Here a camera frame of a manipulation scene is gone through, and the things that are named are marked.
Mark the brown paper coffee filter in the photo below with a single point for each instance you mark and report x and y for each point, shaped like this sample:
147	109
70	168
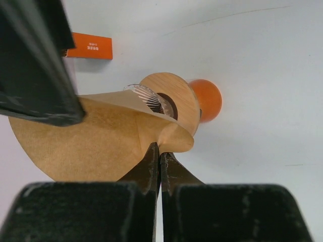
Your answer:
111	140

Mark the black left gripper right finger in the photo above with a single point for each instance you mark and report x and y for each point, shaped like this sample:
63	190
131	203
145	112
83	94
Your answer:
195	211

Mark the orange glass carafe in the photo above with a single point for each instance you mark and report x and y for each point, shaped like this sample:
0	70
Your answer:
209	99

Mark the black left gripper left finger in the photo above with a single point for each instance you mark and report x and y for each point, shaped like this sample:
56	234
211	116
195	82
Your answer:
124	210

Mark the clear glass dripper cone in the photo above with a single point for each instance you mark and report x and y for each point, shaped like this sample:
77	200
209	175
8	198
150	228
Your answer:
157	102

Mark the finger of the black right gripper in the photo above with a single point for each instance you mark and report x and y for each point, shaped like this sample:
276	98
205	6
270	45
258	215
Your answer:
35	83

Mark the orange coffee filter box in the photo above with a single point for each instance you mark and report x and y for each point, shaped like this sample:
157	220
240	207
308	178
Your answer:
90	46

